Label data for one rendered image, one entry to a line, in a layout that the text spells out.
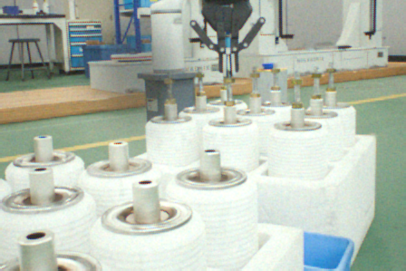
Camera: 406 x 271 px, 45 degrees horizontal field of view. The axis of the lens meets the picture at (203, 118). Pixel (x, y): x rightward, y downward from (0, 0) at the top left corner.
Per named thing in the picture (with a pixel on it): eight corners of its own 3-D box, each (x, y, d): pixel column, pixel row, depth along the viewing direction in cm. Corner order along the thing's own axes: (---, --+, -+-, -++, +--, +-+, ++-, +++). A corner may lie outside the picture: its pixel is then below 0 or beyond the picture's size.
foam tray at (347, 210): (120, 259, 89) (113, 164, 87) (214, 196, 123) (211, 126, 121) (333, 305, 71) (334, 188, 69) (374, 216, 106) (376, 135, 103)
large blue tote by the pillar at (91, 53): (82, 77, 568) (80, 45, 562) (113, 74, 593) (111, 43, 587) (102, 79, 530) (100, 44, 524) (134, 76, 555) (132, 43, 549)
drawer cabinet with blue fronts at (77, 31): (56, 73, 663) (53, 22, 651) (90, 71, 689) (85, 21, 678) (72, 75, 615) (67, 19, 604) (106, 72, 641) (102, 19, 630)
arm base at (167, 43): (148, 72, 146) (145, 14, 144) (174, 71, 152) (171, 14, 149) (163, 73, 139) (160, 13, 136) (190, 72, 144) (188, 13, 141)
